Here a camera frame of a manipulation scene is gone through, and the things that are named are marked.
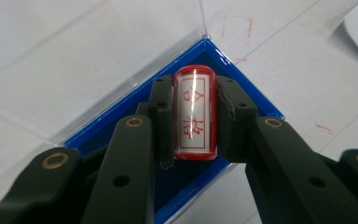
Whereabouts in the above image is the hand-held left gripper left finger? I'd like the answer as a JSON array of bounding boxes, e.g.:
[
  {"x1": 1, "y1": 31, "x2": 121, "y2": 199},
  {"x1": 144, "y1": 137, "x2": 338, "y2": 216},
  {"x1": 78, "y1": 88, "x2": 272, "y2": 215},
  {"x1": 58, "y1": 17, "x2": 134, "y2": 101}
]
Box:
[{"x1": 80, "y1": 74, "x2": 175, "y2": 224}]

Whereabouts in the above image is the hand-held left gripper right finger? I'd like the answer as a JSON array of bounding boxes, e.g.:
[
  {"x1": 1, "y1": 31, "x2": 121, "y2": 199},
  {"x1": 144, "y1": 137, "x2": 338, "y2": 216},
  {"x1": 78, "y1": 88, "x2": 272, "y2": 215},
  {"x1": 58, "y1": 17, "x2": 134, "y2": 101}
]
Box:
[{"x1": 215, "y1": 76, "x2": 358, "y2": 224}]

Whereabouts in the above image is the blue ink pad box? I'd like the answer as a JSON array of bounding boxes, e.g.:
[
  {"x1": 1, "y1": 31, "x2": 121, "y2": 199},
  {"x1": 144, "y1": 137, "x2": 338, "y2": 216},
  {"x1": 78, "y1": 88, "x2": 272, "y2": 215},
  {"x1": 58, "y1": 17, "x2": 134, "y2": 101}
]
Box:
[{"x1": 0, "y1": 0, "x2": 285, "y2": 224}]

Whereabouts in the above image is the red stamp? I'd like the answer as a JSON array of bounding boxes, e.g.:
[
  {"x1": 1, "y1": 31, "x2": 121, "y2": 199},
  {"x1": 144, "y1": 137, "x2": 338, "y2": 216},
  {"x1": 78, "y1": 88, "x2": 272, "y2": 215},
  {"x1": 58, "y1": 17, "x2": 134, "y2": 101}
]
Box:
[{"x1": 172, "y1": 64, "x2": 219, "y2": 161}]

